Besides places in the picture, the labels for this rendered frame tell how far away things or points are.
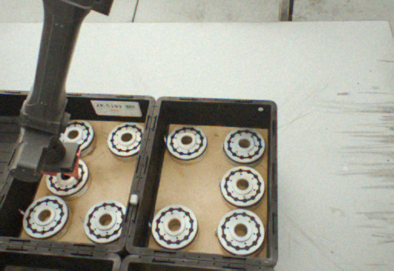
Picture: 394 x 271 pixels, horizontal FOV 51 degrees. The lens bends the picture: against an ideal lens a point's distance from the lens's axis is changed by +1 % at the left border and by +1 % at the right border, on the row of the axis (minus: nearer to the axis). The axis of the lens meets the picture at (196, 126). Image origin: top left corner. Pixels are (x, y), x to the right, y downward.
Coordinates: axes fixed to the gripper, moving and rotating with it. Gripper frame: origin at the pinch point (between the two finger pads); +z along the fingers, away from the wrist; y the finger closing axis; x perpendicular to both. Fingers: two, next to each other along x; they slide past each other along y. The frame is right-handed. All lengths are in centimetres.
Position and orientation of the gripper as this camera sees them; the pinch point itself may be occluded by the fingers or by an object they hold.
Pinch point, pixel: (65, 173)
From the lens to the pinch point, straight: 105.2
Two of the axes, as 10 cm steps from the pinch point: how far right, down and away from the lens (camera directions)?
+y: 9.9, 0.6, -1.1
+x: 1.1, -8.2, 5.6
